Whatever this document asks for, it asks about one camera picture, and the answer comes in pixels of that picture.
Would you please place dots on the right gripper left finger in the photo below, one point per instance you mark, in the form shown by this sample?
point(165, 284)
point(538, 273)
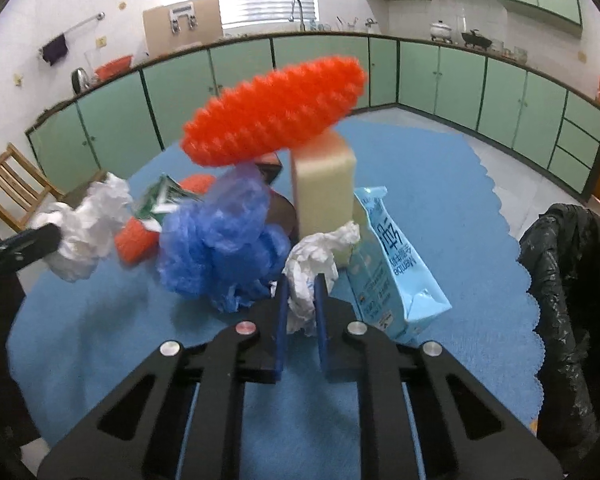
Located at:
point(251, 351)

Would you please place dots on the steel kettle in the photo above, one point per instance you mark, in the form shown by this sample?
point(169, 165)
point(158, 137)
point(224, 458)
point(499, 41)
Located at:
point(80, 81)

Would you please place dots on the blue table mat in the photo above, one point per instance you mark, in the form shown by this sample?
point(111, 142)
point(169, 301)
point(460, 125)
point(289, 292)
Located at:
point(71, 343)

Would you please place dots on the dark purple hanging towel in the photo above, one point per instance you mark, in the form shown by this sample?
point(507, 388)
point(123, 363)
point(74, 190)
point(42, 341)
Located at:
point(55, 50)

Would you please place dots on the black lined trash bin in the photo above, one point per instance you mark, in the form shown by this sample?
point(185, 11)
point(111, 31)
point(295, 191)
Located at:
point(561, 252)

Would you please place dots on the white paper wad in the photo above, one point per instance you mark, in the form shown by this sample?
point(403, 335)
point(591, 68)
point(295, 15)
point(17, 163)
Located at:
point(87, 231)

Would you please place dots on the green white crushed carton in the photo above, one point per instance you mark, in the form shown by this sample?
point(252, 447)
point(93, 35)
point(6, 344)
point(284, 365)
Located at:
point(160, 199)

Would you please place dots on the black wok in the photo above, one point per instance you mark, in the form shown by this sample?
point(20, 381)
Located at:
point(473, 39)

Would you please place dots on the red plastic basin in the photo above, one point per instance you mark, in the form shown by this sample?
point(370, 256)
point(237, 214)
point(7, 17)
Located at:
point(113, 68)

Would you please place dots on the green lower kitchen cabinets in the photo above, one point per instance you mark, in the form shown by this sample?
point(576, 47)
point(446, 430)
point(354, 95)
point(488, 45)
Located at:
point(127, 121)

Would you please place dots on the brown cardboard panel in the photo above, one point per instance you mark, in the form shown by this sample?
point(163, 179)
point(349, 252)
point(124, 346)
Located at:
point(182, 25)

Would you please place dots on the blue plastic bag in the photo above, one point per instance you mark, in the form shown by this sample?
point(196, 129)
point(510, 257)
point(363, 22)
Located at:
point(221, 247)

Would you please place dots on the light blue milk carton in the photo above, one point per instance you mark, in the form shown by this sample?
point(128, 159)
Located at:
point(394, 289)

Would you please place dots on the small orange foam net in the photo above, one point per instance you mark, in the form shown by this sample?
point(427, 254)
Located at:
point(134, 243)

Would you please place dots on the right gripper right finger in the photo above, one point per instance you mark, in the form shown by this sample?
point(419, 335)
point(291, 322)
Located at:
point(390, 380)

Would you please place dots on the orange foam net sleeve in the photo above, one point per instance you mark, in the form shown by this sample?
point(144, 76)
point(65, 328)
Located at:
point(280, 110)

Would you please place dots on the cream yellow sponge block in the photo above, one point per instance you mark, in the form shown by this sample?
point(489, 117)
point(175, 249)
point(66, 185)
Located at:
point(322, 178)

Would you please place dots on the wall towel rail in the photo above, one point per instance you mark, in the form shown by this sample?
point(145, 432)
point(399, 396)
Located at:
point(94, 18)

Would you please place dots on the white cooking pot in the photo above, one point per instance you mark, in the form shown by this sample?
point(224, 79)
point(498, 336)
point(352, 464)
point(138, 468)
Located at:
point(440, 31)

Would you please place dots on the kitchen faucet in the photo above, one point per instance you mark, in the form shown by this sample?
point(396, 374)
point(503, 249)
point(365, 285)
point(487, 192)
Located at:
point(297, 8)

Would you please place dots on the white tissue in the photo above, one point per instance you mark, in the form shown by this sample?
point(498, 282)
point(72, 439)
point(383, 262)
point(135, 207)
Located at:
point(312, 256)

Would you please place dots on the wooden chair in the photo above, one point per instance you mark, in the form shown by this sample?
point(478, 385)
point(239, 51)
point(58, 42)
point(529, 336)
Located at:
point(25, 185)

